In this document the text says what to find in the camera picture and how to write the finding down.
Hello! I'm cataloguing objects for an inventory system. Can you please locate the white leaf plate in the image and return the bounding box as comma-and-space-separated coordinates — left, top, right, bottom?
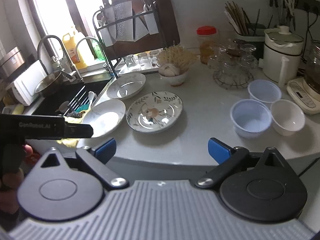
82, 99, 126, 138
106, 73, 146, 100

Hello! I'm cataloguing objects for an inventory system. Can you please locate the pale blue plastic bowl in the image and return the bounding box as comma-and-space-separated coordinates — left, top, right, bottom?
230, 99, 272, 139
247, 80, 282, 107

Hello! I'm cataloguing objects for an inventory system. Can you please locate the white plastic bowl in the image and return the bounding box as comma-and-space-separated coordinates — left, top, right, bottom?
270, 99, 305, 137

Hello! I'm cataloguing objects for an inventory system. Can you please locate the person's left hand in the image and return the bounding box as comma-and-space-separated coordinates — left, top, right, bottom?
1, 145, 33, 215

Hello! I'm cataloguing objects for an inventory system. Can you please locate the yellow dish cloth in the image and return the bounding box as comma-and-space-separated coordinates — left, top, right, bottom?
56, 117, 82, 148

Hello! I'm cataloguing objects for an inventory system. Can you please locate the white cutting board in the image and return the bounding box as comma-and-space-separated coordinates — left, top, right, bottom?
9, 60, 47, 106

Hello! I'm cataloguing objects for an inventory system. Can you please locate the teal flower mat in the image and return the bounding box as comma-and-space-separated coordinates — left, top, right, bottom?
75, 103, 89, 113

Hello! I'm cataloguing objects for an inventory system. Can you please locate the steel pot in sink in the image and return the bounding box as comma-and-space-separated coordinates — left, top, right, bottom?
34, 70, 63, 98

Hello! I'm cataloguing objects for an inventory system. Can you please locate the floral rabbit pattern plate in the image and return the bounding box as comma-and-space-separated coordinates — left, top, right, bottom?
126, 91, 183, 133

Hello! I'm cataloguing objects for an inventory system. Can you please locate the glass kettle on base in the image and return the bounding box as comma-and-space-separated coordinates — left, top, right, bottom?
286, 41, 320, 115

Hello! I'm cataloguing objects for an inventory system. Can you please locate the white bowl with garlic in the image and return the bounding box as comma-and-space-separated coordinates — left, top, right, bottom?
160, 71, 189, 87

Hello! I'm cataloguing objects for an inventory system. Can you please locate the yellow detergent bottle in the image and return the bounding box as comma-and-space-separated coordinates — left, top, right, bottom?
62, 29, 88, 69

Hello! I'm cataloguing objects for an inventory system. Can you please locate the green bottle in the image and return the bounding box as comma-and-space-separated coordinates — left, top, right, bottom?
92, 41, 104, 61

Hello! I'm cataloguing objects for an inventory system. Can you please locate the white electric cooking pot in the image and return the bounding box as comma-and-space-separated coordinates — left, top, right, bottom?
262, 25, 304, 85

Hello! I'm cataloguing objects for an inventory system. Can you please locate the dried noodle bundle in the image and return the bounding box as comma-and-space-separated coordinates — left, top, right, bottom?
157, 45, 199, 74

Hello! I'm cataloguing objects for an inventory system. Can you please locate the red lid glass jar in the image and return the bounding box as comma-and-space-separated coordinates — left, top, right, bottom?
196, 25, 217, 64

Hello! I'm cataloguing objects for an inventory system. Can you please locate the green chopstick holder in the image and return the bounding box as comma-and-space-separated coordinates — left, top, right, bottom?
224, 2, 266, 42

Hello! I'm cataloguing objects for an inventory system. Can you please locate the black dish rack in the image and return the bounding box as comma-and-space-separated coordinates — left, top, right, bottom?
92, 0, 159, 76

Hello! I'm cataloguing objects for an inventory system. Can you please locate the dark wooden cutting board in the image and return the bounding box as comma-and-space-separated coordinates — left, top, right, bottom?
105, 0, 180, 60

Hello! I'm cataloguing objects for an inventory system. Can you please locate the white spoon pink handle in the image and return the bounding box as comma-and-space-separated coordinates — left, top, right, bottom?
88, 91, 96, 109

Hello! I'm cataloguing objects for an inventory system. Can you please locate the wire rack with glasses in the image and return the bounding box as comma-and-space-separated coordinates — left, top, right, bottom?
208, 39, 258, 89

